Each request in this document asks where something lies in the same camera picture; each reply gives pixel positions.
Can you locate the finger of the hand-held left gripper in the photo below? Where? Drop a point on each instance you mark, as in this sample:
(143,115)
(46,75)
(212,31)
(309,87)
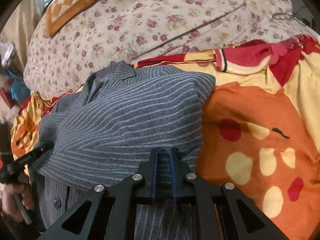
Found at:
(30,156)

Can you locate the blue-grey striped shirt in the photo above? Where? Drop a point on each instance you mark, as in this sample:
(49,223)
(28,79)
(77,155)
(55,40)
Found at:
(120,120)

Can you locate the person's left hand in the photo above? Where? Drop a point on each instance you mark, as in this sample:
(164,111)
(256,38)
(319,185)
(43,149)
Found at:
(8,201)

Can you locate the orange checkered pillow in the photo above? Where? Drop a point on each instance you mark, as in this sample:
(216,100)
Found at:
(72,2)

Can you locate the clear plastic bag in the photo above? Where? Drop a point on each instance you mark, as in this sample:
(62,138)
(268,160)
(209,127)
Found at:
(7,53)

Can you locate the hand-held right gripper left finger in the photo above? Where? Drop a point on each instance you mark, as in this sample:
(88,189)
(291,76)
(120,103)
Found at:
(154,170)

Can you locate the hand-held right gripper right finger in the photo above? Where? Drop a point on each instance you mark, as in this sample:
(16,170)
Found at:
(173,170)

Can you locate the beige curtain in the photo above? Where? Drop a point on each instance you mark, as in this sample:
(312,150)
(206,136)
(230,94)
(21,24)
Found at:
(17,25)

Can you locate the orange red yellow printed blanket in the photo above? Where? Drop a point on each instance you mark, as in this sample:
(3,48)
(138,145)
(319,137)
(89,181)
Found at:
(250,105)

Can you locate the floral bed sheet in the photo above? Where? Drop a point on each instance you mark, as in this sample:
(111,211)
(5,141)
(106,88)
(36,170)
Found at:
(155,22)

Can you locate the teal cloth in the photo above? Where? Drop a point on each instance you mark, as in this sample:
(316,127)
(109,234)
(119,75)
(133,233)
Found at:
(18,90)

